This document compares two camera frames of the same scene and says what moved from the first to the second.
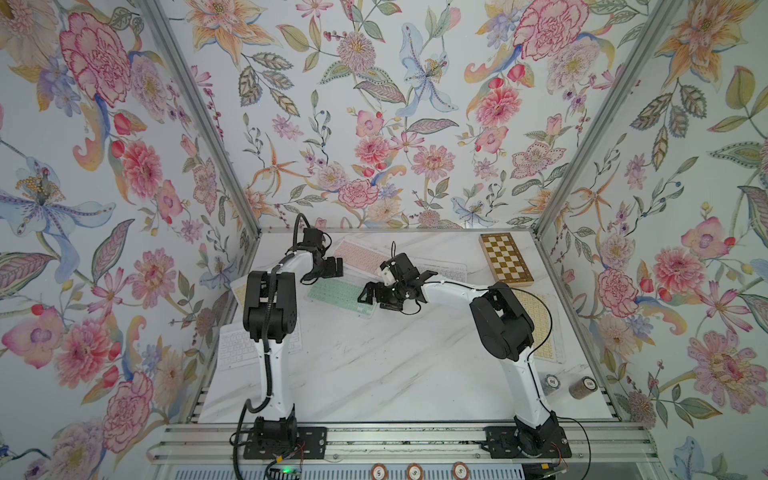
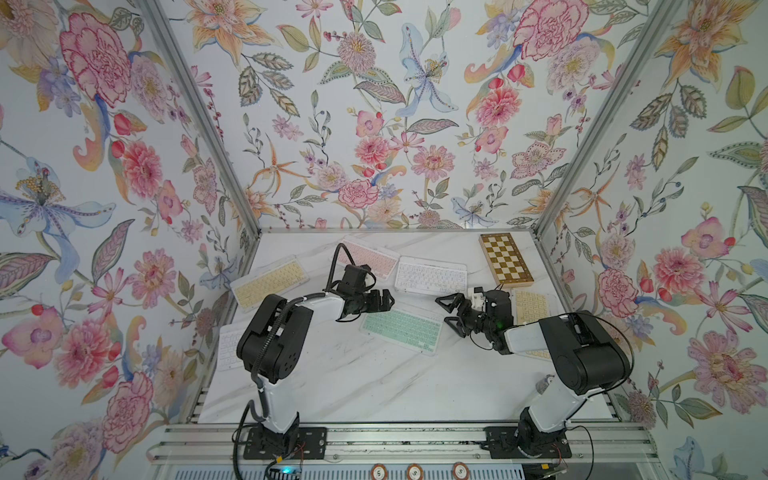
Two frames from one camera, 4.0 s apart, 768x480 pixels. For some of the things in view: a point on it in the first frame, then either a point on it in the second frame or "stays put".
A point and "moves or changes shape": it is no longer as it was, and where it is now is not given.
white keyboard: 445,270 stays put
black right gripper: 380,288 → 460,328
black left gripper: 331,270 → 385,300
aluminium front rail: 589,443 stays put
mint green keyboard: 340,294 moves or changes shape
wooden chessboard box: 506,259 stays put
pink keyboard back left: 360,257 stays put
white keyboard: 236,348 stays put
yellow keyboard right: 537,312 stays put
